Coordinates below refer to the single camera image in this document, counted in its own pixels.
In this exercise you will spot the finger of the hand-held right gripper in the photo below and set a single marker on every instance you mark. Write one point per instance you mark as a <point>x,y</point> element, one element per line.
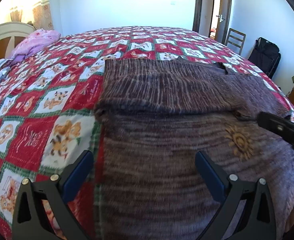
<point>274,125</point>

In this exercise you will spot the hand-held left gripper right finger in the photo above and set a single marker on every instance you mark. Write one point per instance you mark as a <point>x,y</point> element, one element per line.
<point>208,172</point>

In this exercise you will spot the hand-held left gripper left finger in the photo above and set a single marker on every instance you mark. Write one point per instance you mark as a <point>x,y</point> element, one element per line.
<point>78,177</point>

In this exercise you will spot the brown knitted sweater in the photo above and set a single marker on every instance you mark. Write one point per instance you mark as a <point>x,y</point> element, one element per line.
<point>162,130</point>

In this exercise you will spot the black bag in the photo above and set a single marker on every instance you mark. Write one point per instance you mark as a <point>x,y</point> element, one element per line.
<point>264,52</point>

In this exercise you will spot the wooden chair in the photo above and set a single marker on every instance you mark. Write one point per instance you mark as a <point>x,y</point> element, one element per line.
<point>234,40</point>

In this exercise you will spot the red checked printed bedspread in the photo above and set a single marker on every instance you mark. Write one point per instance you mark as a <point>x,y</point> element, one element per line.
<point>62,80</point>

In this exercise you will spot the wooden door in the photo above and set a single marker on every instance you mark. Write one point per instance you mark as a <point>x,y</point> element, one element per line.
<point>224,10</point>

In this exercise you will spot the pink folded blanket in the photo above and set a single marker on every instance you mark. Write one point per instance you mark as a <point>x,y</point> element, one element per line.
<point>36,42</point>

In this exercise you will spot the white and wooden headboard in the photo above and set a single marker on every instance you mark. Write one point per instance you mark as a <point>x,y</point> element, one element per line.
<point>1,40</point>

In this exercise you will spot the beige patterned curtain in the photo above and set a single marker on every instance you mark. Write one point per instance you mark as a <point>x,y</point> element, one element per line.
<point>40,15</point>

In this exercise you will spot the dark door frame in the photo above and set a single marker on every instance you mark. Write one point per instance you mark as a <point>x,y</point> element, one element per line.
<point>198,7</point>

